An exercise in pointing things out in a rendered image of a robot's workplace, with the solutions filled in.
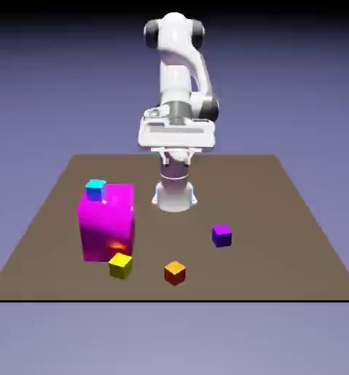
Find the small purple cube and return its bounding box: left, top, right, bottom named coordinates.
left=211, top=223, right=233, bottom=249

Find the large magenta box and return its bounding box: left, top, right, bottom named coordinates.
left=76, top=182, right=135, bottom=263

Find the small cyan cube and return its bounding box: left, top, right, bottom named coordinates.
left=84, top=179, right=108, bottom=203

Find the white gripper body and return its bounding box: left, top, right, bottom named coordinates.
left=137, top=116, right=216, bottom=154

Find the small yellow cube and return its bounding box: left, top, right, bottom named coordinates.
left=108, top=252, right=133, bottom=281

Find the small orange cube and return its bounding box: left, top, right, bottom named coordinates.
left=163, top=259, right=187, bottom=287

